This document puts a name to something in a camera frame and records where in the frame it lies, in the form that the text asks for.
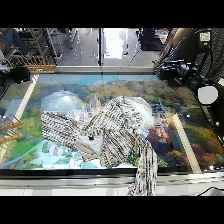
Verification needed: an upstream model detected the striped long-sleeved shirt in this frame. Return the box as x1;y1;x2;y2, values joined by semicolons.
40;95;159;197

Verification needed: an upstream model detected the brown clothes hanger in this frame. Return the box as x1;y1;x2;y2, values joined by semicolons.
25;55;57;74
0;131;24;145
0;119;25;132

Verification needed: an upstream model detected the person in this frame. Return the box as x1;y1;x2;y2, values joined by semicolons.
0;27;33;60

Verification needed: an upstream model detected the silver frame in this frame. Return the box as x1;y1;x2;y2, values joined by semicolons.
0;173;224;197

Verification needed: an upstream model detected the black cable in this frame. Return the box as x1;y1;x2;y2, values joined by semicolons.
195;186;224;197

